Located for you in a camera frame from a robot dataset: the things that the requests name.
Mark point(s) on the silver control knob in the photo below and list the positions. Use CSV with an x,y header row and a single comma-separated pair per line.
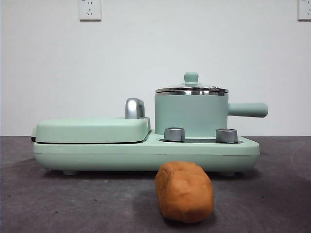
x,y
226,135
174,134

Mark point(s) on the glass lid with green knob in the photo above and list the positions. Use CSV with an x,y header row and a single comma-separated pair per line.
x,y
192,76

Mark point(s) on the white wall socket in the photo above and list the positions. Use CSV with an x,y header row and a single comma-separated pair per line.
x,y
305,9
90,11

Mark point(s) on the brown potato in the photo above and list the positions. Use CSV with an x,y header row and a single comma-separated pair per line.
x,y
184,191

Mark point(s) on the mint green breakfast machine base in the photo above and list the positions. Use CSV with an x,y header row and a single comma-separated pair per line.
x,y
145,157

